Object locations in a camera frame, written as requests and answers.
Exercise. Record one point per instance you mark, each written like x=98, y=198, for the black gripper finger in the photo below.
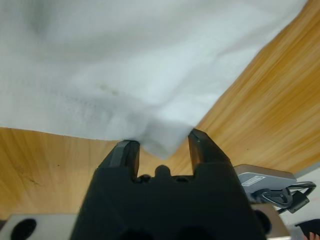
x=205, y=152
x=122, y=160

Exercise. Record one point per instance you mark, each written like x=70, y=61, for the grey base plate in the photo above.
x=270, y=175

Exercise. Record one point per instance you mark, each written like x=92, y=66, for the white t-shirt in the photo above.
x=125, y=62

